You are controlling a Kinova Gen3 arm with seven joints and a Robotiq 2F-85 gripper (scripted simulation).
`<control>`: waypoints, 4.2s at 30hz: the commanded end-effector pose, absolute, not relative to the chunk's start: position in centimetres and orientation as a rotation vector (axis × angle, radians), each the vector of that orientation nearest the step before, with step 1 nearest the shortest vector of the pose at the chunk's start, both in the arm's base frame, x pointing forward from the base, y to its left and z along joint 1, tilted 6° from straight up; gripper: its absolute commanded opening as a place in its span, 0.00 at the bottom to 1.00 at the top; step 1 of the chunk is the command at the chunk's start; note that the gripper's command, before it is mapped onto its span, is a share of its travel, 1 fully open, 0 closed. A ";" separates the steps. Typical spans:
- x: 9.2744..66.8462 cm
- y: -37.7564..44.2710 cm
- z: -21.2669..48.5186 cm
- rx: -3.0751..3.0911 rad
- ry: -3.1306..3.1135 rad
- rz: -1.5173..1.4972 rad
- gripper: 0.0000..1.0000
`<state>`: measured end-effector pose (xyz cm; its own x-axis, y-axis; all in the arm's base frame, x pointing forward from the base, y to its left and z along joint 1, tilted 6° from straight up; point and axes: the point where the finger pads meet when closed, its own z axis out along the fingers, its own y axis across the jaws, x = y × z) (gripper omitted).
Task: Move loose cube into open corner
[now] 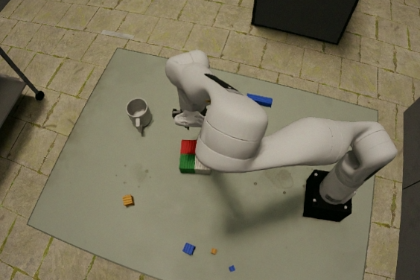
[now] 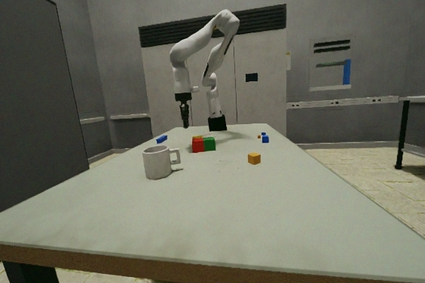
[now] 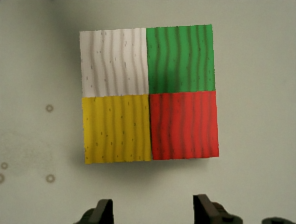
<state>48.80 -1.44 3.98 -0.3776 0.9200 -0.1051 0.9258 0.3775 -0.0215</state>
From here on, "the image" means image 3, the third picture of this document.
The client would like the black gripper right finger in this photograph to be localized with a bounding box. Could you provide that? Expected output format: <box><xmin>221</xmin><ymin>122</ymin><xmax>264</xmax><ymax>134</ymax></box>
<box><xmin>193</xmin><ymin>194</ymin><xmax>296</xmax><ymax>224</ymax></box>

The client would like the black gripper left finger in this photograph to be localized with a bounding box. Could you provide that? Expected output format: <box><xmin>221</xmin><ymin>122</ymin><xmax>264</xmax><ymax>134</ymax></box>
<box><xmin>73</xmin><ymin>199</ymin><xmax>114</xmax><ymax>224</ymax></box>

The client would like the red cube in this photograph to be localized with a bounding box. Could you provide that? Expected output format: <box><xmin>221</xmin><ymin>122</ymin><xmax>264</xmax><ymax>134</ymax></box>
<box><xmin>149</xmin><ymin>91</ymin><xmax>219</xmax><ymax>160</ymax></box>

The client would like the yellow cube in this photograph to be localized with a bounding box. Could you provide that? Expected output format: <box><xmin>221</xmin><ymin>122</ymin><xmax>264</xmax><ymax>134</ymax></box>
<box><xmin>82</xmin><ymin>94</ymin><xmax>151</xmax><ymax>164</ymax></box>

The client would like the white wood-grain cube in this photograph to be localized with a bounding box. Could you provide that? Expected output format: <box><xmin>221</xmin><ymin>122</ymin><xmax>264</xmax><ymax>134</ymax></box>
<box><xmin>79</xmin><ymin>28</ymin><xmax>149</xmax><ymax>98</ymax></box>

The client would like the green cube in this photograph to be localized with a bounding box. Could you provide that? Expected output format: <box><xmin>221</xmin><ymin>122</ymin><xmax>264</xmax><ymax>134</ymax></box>
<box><xmin>146</xmin><ymin>24</ymin><xmax>216</xmax><ymax>94</ymax></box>

